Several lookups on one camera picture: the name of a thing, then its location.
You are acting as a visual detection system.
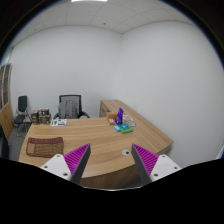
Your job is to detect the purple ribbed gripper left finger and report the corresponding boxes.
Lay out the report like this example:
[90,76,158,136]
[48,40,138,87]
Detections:
[41,144,91,185]

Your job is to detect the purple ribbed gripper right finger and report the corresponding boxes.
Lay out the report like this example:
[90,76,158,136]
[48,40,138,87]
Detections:
[131,144,180,185]

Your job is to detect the brown checked folded towel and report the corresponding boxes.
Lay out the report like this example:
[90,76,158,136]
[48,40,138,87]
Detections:
[26,137,64,158]

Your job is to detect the wooden desk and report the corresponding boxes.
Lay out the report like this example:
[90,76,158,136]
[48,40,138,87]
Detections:
[18,116,174,190]

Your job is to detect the white green booklet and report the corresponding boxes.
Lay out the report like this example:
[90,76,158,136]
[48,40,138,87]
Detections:
[50,119,67,126]

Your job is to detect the green flat box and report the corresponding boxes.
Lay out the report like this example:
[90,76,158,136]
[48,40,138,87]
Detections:
[119,123,133,133]

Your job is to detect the blue small packet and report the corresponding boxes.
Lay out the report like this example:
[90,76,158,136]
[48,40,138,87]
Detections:
[113,126,121,132]

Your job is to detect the clear plastic bag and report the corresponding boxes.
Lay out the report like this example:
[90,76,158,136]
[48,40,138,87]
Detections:
[123,115,137,127]

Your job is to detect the brown cardboard boxes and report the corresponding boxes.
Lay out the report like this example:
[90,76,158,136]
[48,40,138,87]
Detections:
[31,109,51,125]

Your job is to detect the orange small box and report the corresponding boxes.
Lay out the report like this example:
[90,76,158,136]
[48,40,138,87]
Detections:
[107,113,117,120]

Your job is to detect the black mesh office chair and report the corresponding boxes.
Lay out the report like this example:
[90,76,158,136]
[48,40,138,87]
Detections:
[54,95,89,119]

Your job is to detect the wooden side cabinet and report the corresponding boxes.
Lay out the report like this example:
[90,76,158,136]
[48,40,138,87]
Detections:
[99,99,141,120]

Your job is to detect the black side chair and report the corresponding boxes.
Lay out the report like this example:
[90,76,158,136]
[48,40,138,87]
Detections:
[13,95,31,137]

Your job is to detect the desk cable grommet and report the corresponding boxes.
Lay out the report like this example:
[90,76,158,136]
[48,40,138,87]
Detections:
[122,149,130,156]

